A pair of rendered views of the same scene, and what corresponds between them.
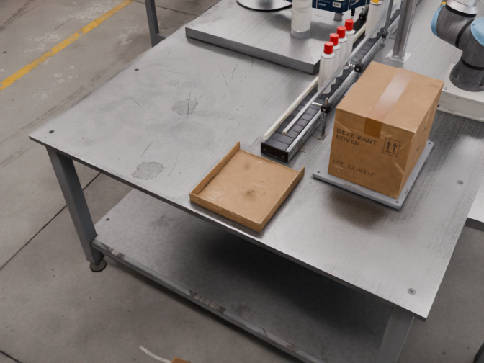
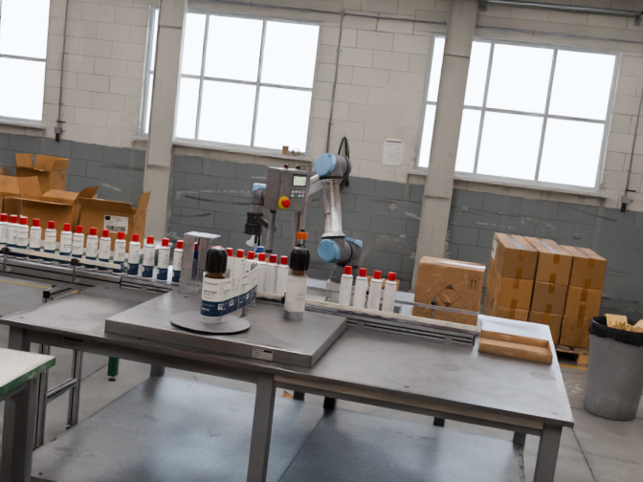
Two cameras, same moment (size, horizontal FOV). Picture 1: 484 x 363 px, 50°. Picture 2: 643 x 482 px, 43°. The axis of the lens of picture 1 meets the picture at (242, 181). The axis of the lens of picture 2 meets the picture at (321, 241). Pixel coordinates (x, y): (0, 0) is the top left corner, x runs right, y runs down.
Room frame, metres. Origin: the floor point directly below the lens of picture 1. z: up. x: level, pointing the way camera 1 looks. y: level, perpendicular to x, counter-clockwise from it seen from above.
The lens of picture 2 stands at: (3.24, 2.84, 1.67)
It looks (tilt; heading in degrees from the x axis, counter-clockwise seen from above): 8 degrees down; 249
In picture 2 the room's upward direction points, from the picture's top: 7 degrees clockwise
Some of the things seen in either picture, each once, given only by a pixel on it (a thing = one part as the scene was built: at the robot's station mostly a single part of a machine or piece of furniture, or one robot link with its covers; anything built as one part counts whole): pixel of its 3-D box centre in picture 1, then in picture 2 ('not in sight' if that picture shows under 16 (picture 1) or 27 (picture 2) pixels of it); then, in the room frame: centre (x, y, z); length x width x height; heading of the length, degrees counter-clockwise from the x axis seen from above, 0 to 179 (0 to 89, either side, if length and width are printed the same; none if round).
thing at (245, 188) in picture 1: (248, 183); (515, 345); (1.22, -0.02, 0.85); 0.30 x 0.26 x 0.04; 147
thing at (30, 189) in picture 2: not in sight; (56, 209); (3.01, -2.61, 0.96); 0.53 x 0.45 x 0.37; 63
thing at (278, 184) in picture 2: not in sight; (286, 189); (2.10, -0.69, 1.38); 0.17 x 0.10 x 0.19; 23
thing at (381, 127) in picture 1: (384, 128); (449, 291); (1.32, -0.46, 0.99); 0.30 x 0.24 x 0.27; 148
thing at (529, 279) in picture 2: not in sight; (538, 294); (-1.13, -3.11, 0.45); 1.20 x 0.84 x 0.89; 63
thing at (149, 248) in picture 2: not in sight; (148, 257); (2.66, -0.94, 0.98); 0.05 x 0.05 x 0.20
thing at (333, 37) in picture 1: (331, 59); (374, 293); (1.75, -0.36, 0.98); 0.05 x 0.05 x 0.20
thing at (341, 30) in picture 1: (338, 52); (360, 291); (1.80, -0.39, 0.98); 0.05 x 0.05 x 0.20
